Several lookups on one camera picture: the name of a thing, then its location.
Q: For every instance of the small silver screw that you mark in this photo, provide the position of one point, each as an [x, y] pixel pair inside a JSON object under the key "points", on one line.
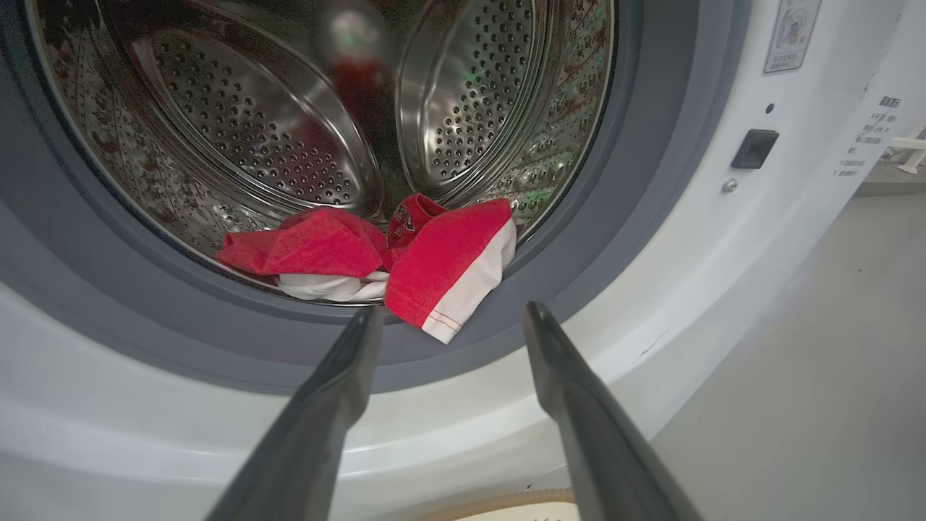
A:
{"points": [[729, 185]]}

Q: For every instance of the cream laundry basket brown rim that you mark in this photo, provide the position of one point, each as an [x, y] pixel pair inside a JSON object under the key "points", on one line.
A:
{"points": [[506, 501]]}

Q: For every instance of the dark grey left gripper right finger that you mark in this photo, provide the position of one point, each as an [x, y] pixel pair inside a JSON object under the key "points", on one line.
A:
{"points": [[600, 449]]}

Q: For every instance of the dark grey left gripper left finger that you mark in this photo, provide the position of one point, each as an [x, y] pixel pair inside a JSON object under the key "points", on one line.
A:
{"points": [[318, 434]]}

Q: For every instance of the black door latch socket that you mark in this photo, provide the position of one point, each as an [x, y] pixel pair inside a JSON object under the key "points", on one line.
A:
{"points": [[754, 149]]}

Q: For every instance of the red and white garment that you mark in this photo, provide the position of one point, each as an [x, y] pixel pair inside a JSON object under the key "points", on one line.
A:
{"points": [[448, 268]]}

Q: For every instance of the white metal railing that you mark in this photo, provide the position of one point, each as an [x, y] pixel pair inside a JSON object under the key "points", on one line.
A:
{"points": [[913, 145]]}

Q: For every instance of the white washing machine body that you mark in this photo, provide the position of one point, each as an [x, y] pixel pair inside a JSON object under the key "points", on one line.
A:
{"points": [[723, 289]]}

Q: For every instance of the stainless steel washing machine drum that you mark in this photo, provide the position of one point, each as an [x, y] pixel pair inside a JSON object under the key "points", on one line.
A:
{"points": [[239, 108]]}

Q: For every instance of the grey warning sticker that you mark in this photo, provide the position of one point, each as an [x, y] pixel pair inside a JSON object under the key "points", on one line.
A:
{"points": [[792, 36]]}

